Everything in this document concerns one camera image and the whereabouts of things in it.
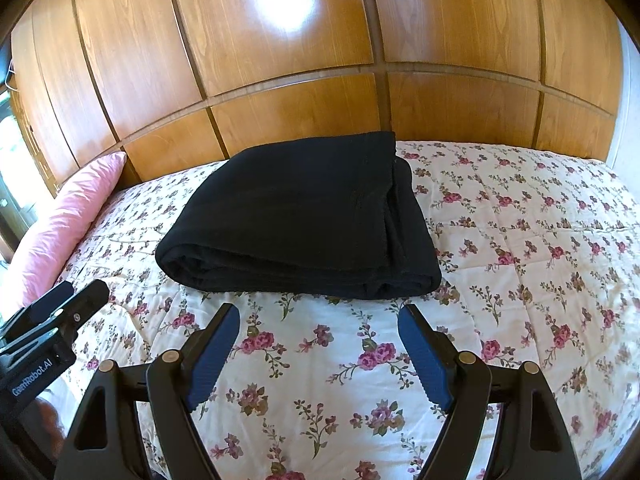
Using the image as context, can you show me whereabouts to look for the black pants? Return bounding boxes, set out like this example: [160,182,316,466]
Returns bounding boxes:
[155,131,442,300]

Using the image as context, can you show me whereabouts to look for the pink pillow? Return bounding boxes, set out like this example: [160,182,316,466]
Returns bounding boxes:
[1,151,127,316]

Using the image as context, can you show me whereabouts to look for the wooden framed window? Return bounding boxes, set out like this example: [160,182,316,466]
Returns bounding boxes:
[0,87,53,261]

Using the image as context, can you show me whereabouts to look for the floral bed quilt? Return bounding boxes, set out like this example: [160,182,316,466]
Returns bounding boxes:
[44,142,639,479]

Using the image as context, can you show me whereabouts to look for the wooden wardrobe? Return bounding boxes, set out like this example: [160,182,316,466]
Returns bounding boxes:
[1,0,623,190]

